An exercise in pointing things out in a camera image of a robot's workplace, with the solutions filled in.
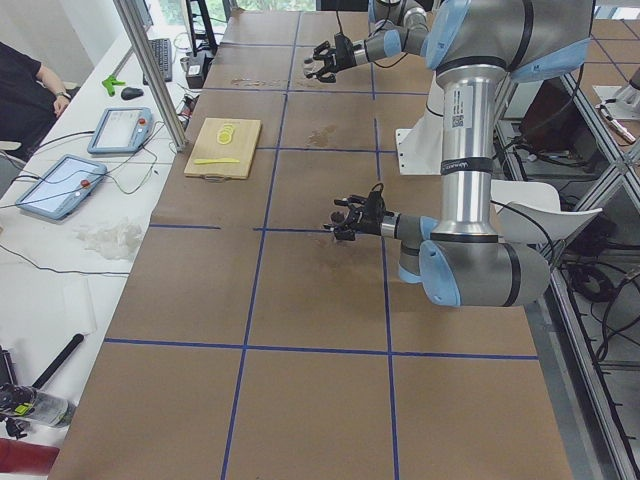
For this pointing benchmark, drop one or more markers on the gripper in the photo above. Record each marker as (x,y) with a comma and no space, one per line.
(372,223)
(346,57)

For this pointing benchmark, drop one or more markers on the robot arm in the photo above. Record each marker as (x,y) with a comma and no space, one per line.
(471,46)
(399,27)

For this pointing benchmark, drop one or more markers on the bamboo cutting board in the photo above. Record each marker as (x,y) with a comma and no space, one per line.
(242,146)

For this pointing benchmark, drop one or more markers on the front lemon slice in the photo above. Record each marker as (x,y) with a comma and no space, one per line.
(222,138)

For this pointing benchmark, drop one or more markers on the black box with label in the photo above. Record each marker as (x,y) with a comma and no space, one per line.
(196,70)

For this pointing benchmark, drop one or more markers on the yellow plastic knife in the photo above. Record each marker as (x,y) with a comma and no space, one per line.
(220,160)

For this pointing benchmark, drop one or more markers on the black keyboard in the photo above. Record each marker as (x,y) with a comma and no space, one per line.
(161,50)

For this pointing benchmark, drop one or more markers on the white chair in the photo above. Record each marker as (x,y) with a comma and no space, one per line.
(541,202)

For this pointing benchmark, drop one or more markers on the black computer mouse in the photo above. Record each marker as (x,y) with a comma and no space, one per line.
(130,93)

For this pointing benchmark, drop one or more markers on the right teach pendant tablet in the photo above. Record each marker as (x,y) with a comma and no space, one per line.
(121,131)

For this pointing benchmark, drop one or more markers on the teach pendant tablet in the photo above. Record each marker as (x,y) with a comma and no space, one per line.
(62,188)
(121,131)

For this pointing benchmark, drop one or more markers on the green plastic tool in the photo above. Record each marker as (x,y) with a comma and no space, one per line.
(111,83)

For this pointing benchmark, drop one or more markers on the crumpled white tissue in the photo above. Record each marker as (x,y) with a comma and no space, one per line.
(118,241)

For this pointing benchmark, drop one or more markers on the white foam strip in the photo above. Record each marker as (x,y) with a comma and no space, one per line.
(77,306)

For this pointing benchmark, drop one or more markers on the left teach pendant tablet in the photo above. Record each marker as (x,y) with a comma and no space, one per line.
(62,188)

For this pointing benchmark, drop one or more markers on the seated person black shirt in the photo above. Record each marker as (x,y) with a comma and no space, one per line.
(33,97)

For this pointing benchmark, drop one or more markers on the clear plastic bottle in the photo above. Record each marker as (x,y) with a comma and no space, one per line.
(31,404)

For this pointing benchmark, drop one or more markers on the aluminium frame post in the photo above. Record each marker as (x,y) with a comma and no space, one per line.
(133,26)

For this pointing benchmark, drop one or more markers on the black stick handle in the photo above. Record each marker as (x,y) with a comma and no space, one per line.
(59,360)

